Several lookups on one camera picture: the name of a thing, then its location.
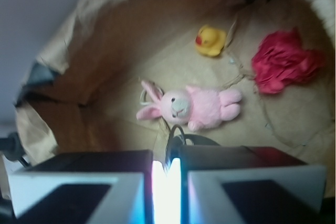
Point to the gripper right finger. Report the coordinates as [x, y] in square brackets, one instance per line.
[248, 185]

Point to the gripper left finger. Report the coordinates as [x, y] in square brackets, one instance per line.
[87, 187]

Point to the silver keys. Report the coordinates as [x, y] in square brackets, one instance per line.
[177, 139]

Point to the pink plush bunny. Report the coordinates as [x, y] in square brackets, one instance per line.
[198, 108]

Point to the brown paper bag tray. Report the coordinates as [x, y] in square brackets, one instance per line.
[106, 47]

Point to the red crumpled paper flower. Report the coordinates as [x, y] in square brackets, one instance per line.
[281, 60]

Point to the yellow rubber duck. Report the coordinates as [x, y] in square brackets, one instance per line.
[210, 41]

